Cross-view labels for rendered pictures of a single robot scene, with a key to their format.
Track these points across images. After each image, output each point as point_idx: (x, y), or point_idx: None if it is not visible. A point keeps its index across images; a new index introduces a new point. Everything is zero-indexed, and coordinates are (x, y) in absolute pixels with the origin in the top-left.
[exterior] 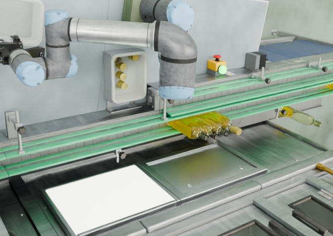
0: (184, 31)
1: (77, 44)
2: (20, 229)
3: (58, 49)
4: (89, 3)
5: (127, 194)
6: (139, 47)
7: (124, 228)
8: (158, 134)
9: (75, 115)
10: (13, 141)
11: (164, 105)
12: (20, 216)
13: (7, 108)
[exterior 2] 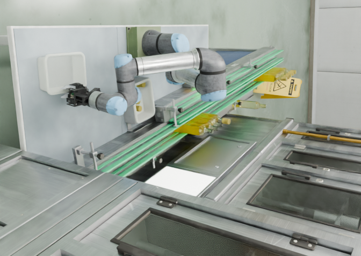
0: (215, 52)
1: (102, 83)
2: None
3: (130, 83)
4: (106, 48)
5: (181, 185)
6: (141, 76)
7: None
8: (173, 139)
9: (109, 141)
10: None
11: (174, 115)
12: None
13: (65, 147)
